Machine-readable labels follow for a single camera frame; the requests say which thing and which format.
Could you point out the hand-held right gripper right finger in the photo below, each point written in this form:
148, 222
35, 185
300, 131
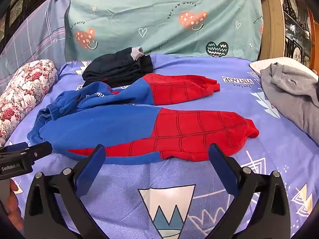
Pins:
223, 170

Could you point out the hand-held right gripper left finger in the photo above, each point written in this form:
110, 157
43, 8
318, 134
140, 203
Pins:
91, 169

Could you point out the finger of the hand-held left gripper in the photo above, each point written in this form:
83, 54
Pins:
41, 149

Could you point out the blue and red pants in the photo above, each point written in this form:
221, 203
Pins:
112, 127

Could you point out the folded black pants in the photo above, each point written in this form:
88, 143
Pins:
112, 69

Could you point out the person's left hand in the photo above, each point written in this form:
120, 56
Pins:
16, 209

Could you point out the floral bolster pillow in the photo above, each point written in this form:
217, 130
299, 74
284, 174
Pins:
22, 92

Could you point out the purple printed bed sheet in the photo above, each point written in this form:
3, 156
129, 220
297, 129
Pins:
236, 99

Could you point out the grey garment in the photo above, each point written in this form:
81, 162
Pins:
291, 97

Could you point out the grey plaid pillow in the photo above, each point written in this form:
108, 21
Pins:
32, 34

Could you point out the white pillow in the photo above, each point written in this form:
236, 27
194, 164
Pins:
286, 61

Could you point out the wooden headboard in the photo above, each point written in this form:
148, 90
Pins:
268, 25

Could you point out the teal heart print blanket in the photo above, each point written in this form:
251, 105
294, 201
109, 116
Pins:
154, 29

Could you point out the glass door cabinet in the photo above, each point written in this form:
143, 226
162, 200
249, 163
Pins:
296, 29

